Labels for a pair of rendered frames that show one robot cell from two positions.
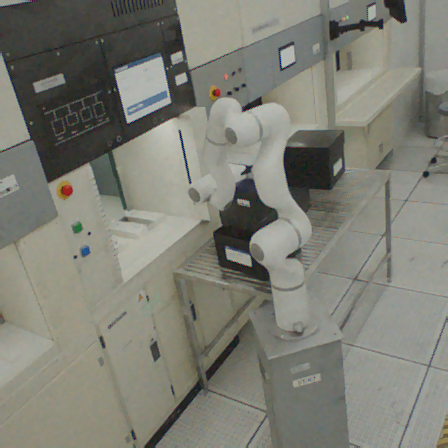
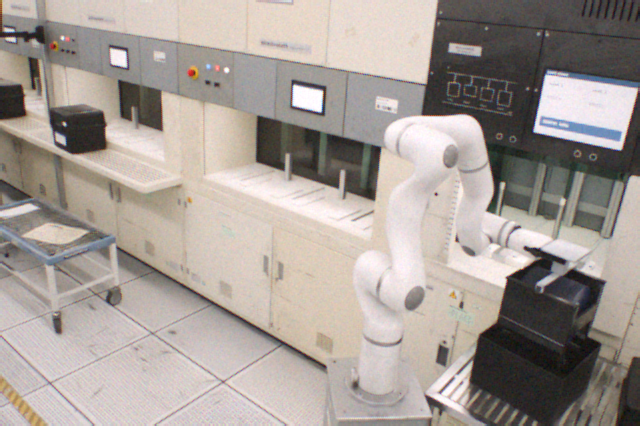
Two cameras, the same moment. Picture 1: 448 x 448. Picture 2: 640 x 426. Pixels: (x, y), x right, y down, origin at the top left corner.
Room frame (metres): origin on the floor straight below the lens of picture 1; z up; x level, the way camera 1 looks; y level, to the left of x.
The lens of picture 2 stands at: (1.30, -1.53, 1.86)
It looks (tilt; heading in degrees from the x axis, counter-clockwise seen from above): 22 degrees down; 90
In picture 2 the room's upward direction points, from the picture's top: 4 degrees clockwise
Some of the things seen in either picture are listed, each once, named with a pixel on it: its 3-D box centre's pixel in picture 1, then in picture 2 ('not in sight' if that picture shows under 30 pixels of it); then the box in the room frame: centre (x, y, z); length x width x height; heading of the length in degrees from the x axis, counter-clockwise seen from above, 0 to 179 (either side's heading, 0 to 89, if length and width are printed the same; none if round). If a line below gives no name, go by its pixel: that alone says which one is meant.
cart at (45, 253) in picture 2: not in sight; (50, 256); (-0.38, 1.42, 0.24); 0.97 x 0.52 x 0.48; 145
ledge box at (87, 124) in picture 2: not in sight; (78, 128); (-0.35, 1.92, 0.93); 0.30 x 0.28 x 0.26; 140
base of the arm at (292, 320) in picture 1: (290, 302); (379, 360); (1.50, -0.18, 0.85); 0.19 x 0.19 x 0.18
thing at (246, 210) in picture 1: (250, 194); (551, 296); (1.99, -0.13, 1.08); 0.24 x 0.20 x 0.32; 45
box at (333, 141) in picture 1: (313, 158); not in sight; (2.75, -0.57, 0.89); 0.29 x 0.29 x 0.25; 57
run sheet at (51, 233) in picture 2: not in sight; (55, 232); (-0.25, 1.29, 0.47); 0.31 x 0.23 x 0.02; 164
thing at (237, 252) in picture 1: (257, 241); (534, 362); (1.99, -0.13, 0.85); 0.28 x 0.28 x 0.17; 45
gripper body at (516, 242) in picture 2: (229, 174); (528, 242); (1.91, -0.05, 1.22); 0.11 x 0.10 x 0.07; 135
